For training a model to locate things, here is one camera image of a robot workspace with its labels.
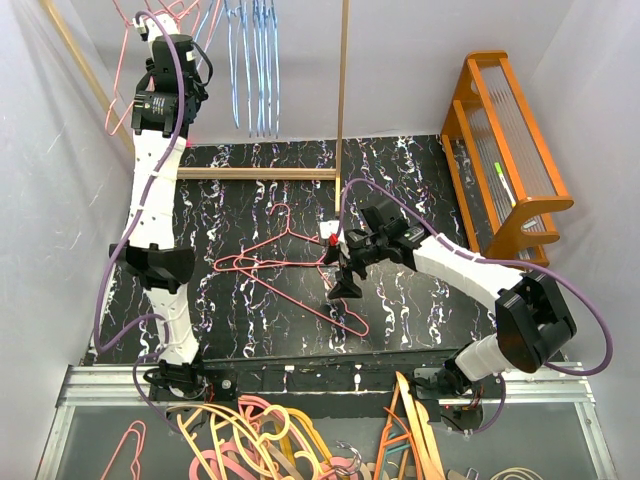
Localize orange wooden shelf rack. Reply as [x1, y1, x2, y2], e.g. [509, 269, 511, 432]
[441, 50, 574, 266]

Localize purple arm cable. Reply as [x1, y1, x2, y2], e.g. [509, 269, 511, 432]
[92, 10, 189, 434]
[335, 177, 614, 436]

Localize pink wire hanger hung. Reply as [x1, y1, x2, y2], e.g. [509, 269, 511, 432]
[104, 1, 138, 137]

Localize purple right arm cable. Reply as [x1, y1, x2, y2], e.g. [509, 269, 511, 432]
[335, 177, 614, 436]

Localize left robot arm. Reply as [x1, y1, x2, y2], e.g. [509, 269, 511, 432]
[110, 13, 208, 400]

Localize pile of plastic hangers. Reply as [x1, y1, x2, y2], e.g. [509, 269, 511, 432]
[168, 395, 375, 479]

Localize pink hanger on glass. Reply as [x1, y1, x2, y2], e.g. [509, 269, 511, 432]
[99, 419, 147, 480]

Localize pink wire hanger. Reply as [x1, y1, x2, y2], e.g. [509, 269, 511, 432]
[213, 202, 324, 274]
[224, 255, 370, 338]

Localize wooden hangers pile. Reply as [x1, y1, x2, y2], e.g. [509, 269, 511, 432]
[372, 370, 539, 480]

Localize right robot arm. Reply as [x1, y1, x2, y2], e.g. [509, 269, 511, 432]
[319, 200, 577, 397]

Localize light blue wire hanger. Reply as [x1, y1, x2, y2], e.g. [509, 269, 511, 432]
[252, 0, 266, 137]

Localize wooden clothes rack frame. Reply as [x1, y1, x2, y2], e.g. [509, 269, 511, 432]
[39, 1, 350, 215]

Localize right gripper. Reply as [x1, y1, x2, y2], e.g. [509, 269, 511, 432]
[323, 232, 388, 299]

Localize green white pen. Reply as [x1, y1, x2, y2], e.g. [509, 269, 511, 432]
[494, 162, 516, 207]

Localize blue hanger hung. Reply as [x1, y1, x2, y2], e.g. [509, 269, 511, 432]
[267, 1, 280, 138]
[263, 1, 272, 137]
[240, 1, 258, 139]

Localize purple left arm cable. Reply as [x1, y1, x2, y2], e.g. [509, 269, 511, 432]
[92, 10, 189, 434]

